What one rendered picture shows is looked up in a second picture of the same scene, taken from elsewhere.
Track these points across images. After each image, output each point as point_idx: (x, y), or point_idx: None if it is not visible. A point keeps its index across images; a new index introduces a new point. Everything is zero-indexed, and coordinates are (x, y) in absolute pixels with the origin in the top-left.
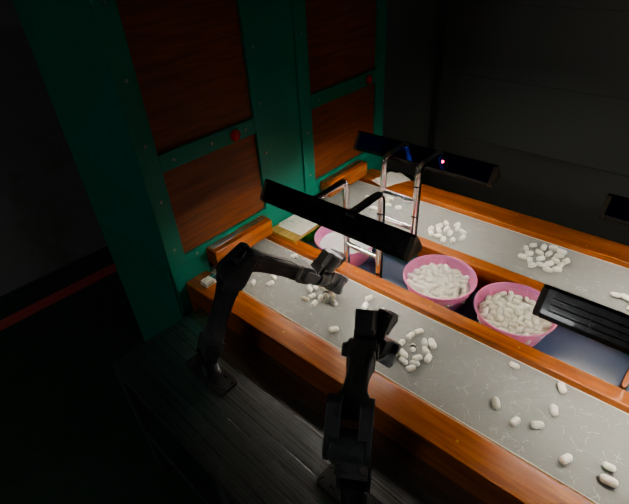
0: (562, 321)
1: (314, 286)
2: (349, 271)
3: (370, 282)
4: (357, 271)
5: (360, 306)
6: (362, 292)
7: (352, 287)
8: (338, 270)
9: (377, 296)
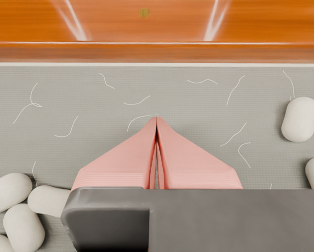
0: None
1: (15, 240)
2: (112, 30)
3: (250, 36)
4: (146, 9)
5: (293, 184)
6: (232, 100)
7: (175, 99)
8: (56, 51)
9: (299, 82)
